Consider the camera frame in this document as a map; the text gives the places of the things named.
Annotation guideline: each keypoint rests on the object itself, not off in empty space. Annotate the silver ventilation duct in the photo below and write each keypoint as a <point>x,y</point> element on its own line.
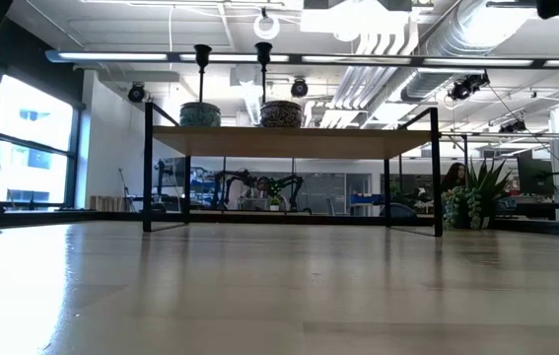
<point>456,39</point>

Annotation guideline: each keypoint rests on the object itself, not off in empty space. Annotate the black aluminium rig frame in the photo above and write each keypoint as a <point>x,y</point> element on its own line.
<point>173,57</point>

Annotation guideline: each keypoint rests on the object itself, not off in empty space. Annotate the background black robot arm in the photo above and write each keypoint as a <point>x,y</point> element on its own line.
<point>232,180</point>
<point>286,182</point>

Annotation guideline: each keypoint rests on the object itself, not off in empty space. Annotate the black computer monitor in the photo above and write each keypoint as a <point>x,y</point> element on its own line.
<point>535,172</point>

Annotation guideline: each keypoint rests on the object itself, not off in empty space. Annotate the black ceiling-mounted camera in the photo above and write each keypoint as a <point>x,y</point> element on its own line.
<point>466,86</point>

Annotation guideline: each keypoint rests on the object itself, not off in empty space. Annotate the teal mosaic tealight holder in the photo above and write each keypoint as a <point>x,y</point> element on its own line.
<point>200,115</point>

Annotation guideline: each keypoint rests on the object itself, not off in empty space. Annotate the wooden shelf with black frame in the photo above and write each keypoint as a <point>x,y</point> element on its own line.
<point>284,143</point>

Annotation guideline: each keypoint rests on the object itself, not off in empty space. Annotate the person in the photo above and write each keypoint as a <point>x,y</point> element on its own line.
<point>455,175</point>
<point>263,186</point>

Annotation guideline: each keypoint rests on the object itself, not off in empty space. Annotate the brown mosaic tealight holder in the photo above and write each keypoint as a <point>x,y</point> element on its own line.
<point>281,114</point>

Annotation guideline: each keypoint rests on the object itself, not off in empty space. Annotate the black ceiling spotlight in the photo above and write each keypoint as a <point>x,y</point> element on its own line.
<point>136,92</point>
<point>299,88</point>

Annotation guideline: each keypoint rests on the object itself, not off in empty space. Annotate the stack of wooden blocks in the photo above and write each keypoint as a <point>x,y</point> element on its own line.
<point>105,203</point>

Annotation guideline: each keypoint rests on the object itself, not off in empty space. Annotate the tall black candlestick holder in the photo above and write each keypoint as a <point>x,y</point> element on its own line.
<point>263,49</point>
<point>202,51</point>

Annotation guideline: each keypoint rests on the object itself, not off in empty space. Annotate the green potted succulent plant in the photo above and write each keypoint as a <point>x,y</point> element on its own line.
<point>481,197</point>

